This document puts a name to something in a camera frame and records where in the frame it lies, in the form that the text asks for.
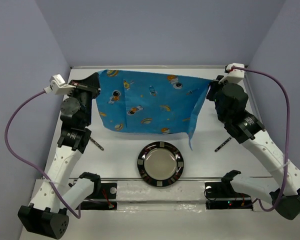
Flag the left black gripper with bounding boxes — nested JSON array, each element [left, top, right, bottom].
[[66, 72, 101, 126]]

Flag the blue space-print cloth napkin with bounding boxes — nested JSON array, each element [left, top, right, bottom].
[[96, 69, 212, 139]]

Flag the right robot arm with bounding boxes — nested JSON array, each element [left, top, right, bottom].
[[206, 75, 300, 220]]

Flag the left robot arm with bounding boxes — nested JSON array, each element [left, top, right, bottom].
[[17, 72, 101, 240]]

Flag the black rimmed dinner plate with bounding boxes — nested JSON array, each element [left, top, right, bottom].
[[136, 141, 185, 188]]

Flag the metal spoon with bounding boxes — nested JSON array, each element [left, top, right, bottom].
[[89, 137, 105, 151]]

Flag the metal fork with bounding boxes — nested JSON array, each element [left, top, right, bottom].
[[214, 137, 232, 153]]

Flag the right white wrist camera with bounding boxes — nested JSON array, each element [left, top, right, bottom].
[[216, 63, 245, 84]]

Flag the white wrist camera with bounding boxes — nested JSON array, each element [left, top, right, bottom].
[[216, 63, 245, 84], [43, 74, 76, 95]]

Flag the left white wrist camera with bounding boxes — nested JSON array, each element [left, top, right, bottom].
[[43, 74, 76, 95]]

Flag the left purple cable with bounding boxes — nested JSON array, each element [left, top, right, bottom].
[[4, 89, 82, 219]]

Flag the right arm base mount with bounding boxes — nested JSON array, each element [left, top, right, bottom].
[[203, 181, 253, 210]]

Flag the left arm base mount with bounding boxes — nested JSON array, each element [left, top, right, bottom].
[[80, 181, 118, 211]]

